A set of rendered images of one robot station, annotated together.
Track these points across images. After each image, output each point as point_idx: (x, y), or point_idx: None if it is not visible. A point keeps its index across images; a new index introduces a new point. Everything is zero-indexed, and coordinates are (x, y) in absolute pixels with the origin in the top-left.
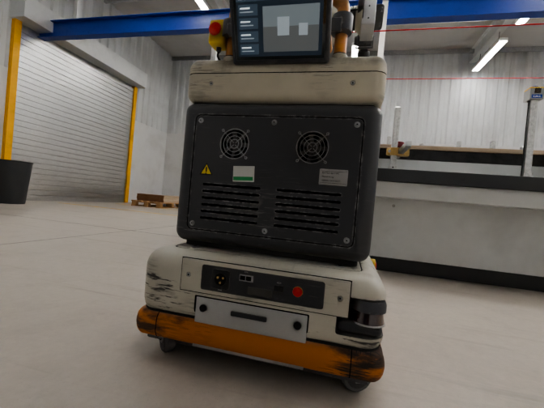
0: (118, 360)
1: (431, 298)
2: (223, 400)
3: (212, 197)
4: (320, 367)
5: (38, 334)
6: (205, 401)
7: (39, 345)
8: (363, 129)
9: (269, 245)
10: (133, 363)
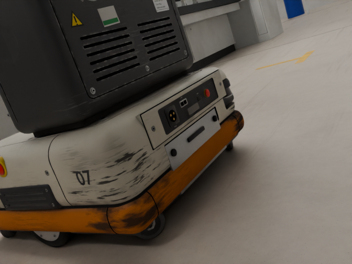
0: (166, 261)
1: None
2: (240, 185)
3: (91, 54)
4: (231, 136)
5: None
6: (242, 191)
7: None
8: None
9: (154, 80)
10: (174, 249)
